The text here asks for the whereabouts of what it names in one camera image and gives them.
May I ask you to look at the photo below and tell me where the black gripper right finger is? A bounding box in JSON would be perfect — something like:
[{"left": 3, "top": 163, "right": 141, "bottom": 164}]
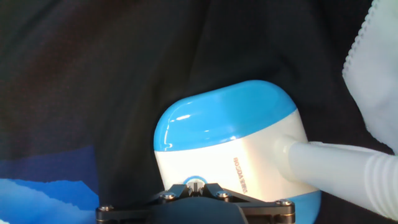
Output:
[{"left": 195, "top": 183, "right": 295, "bottom": 224}]

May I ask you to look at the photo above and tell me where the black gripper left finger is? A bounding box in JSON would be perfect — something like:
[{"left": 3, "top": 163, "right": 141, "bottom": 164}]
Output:
[{"left": 96, "top": 183, "right": 195, "bottom": 224}]

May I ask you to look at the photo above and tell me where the white and blue desk lamp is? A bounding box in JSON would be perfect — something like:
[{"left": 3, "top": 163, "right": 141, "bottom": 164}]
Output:
[{"left": 153, "top": 80, "right": 398, "bottom": 224}]

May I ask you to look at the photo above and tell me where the black cloth with blue print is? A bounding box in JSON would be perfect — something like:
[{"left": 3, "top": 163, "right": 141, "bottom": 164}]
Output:
[{"left": 0, "top": 0, "right": 398, "bottom": 224}]

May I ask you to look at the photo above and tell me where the white microfiber cloth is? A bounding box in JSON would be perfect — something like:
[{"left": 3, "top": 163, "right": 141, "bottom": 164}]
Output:
[{"left": 341, "top": 0, "right": 398, "bottom": 156}]

